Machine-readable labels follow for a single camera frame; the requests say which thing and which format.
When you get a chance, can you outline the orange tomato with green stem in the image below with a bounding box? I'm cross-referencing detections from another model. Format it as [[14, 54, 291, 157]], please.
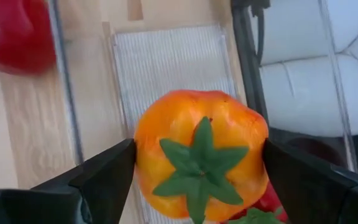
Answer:
[[134, 89, 270, 224]]

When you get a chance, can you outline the red tomato with green leaf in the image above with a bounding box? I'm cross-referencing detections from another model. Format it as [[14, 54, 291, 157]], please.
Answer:
[[221, 182, 290, 224]]

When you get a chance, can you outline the white padded cushion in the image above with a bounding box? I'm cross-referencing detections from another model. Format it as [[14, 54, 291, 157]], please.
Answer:
[[258, 0, 358, 138]]

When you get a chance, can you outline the clear plastic bin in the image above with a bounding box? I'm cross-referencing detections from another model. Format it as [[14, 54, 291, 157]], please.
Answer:
[[47, 0, 358, 224]]

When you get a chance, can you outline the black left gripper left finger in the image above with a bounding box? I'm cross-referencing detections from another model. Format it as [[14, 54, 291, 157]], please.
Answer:
[[0, 138, 137, 224]]

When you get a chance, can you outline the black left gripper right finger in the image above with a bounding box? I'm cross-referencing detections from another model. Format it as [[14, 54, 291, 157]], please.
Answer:
[[262, 138, 358, 224]]

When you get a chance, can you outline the red bell pepper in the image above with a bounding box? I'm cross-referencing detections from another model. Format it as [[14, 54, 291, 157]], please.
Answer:
[[0, 0, 58, 77]]

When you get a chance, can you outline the black cable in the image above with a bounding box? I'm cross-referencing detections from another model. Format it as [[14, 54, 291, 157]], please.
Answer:
[[249, 0, 272, 66]]

